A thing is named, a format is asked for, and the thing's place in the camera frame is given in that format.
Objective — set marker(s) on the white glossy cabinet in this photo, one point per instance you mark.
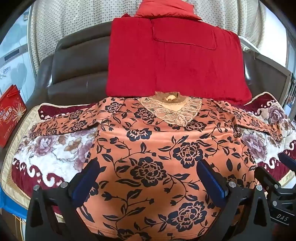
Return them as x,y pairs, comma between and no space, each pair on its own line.
13,58

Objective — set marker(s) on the floral printed blanket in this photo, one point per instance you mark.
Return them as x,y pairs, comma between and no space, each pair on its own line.
46,157

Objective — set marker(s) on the blue cloth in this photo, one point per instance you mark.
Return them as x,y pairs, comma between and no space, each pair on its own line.
9,204

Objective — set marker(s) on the red satin pillow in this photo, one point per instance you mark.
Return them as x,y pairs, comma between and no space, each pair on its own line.
161,9

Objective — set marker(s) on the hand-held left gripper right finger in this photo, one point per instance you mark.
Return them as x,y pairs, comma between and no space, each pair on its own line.
211,181

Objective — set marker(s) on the orange floral shirt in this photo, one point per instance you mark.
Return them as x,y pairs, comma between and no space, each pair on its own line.
150,139

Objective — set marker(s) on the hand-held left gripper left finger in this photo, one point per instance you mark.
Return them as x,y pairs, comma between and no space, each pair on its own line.
85,183

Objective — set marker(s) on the red folded blanket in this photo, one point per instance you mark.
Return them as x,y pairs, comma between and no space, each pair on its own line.
161,69

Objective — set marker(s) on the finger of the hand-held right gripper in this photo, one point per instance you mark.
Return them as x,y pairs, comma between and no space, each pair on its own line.
288,160
266,176

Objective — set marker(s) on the cream dotted curtain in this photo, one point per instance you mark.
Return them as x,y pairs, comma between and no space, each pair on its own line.
69,18

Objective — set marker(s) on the dark leather sofa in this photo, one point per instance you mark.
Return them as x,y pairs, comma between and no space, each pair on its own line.
76,69

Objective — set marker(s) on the red gift bag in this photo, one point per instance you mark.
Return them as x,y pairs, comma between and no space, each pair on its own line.
11,115

